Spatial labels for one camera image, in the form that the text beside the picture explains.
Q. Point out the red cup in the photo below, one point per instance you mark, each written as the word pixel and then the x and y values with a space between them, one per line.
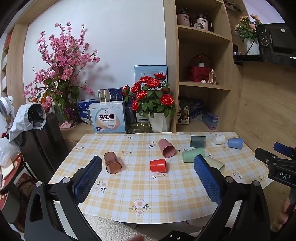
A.
pixel 158 165

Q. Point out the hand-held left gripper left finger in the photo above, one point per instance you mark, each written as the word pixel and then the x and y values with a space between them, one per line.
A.
pixel 89 178

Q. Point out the brown translucent cup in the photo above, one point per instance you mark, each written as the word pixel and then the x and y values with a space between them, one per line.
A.
pixel 112 163

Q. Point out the wooden shelf unit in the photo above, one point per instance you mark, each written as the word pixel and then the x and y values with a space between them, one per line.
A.
pixel 172 58

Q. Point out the black chair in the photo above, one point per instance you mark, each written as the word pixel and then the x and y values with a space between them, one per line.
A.
pixel 44 143

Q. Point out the blue cup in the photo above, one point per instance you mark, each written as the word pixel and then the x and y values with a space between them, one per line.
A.
pixel 235 143

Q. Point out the black appliance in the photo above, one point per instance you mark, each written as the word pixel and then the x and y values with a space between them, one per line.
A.
pixel 277 44

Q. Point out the pink cup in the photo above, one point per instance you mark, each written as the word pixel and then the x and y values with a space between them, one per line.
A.
pixel 166 148

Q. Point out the blue white carton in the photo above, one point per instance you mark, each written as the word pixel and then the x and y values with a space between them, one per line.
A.
pixel 84 109

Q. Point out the light green cup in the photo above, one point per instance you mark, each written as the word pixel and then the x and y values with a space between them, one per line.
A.
pixel 192 155

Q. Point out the pink rose plant white pot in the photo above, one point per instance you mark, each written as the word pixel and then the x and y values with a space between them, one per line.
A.
pixel 248 27

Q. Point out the small white cup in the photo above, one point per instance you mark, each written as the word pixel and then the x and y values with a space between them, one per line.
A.
pixel 219 139

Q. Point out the red gift basket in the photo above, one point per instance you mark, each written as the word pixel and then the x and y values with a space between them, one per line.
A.
pixel 198 71

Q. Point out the dark green cup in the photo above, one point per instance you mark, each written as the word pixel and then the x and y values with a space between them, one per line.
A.
pixel 198 141

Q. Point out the grey jacket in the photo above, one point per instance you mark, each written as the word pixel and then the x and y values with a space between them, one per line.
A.
pixel 20 118

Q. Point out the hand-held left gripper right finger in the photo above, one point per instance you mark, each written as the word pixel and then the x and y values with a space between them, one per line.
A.
pixel 207 178

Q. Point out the white plastic bag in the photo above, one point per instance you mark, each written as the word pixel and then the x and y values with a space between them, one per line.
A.
pixel 7 150

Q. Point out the yellow checked floral tablecloth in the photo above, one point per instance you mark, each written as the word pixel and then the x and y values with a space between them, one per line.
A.
pixel 138 185

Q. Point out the dark printed box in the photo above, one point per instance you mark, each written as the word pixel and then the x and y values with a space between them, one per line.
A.
pixel 188 111

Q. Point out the white box blue label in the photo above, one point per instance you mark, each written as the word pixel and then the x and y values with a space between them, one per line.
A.
pixel 107 118

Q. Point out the pink blossom artificial plant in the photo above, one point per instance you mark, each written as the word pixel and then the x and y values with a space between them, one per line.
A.
pixel 61 69

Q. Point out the cream cup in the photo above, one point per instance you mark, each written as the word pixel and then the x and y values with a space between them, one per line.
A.
pixel 216 163

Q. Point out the white fan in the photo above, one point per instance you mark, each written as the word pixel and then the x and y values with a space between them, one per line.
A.
pixel 4 105

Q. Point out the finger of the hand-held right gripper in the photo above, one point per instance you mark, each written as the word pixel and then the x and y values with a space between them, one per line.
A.
pixel 283 148
pixel 263 154

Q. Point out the glass perfume bottle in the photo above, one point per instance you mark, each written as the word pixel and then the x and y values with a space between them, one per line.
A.
pixel 212 77

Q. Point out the light blue flat box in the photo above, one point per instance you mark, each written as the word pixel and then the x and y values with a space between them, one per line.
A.
pixel 148 70

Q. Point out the white wall socket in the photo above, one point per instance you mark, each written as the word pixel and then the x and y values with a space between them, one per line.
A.
pixel 85 83

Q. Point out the purple blue box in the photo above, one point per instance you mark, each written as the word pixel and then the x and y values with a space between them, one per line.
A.
pixel 210 120

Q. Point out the white shaggy rug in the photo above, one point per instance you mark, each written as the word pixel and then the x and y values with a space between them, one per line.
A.
pixel 111 228

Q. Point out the person's right hand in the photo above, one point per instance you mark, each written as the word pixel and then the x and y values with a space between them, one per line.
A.
pixel 288 209

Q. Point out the tall dark blue box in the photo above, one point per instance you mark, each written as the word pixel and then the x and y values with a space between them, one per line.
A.
pixel 129 113

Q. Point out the red rose plant white pot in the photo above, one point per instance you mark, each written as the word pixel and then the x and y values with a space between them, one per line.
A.
pixel 153 97

